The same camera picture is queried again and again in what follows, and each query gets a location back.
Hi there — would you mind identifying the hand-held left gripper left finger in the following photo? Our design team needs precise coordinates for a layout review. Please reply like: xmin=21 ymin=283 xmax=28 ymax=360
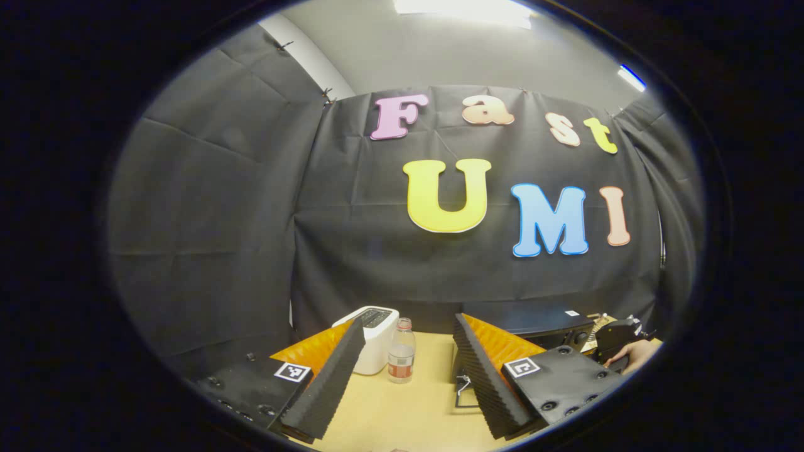
xmin=198 ymin=319 xmax=366 ymax=440

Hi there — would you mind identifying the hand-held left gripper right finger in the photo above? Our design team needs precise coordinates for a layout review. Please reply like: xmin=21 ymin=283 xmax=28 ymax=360
xmin=454 ymin=313 xmax=626 ymax=440

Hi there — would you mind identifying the black electric oven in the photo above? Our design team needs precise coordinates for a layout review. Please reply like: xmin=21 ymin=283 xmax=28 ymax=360
xmin=451 ymin=301 xmax=597 ymax=410

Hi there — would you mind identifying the white toaster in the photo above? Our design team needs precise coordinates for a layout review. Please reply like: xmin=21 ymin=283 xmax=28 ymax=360
xmin=332 ymin=306 xmax=400 ymax=376

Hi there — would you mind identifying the red label plastic bottle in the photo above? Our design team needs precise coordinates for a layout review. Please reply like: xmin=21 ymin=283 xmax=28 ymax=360
xmin=388 ymin=318 xmax=416 ymax=384

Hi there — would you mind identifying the black backdrop cloth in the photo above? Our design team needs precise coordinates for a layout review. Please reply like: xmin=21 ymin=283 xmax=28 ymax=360
xmin=107 ymin=24 xmax=705 ymax=377

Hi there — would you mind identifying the small ceiling light panel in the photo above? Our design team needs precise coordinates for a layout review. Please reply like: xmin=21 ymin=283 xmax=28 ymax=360
xmin=618 ymin=64 xmax=647 ymax=94

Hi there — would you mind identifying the large ceiling light panel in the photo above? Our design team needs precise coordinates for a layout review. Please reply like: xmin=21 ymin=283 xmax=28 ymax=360
xmin=394 ymin=0 xmax=536 ymax=30

